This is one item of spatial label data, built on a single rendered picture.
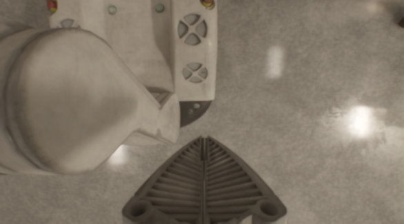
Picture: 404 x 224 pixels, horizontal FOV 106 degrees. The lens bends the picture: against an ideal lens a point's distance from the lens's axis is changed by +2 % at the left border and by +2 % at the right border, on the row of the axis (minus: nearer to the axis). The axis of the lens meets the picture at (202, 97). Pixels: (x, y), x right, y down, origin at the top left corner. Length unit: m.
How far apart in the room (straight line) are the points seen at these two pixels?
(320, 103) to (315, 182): 0.50
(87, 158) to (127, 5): 0.54
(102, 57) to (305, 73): 0.95
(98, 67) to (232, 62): 0.74
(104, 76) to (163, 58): 0.39
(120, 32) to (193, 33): 0.27
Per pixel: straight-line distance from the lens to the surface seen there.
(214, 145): 0.16
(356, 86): 1.20
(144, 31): 0.62
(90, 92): 0.19
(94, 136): 0.20
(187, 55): 0.52
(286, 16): 1.00
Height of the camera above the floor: 0.86
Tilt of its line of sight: 82 degrees down
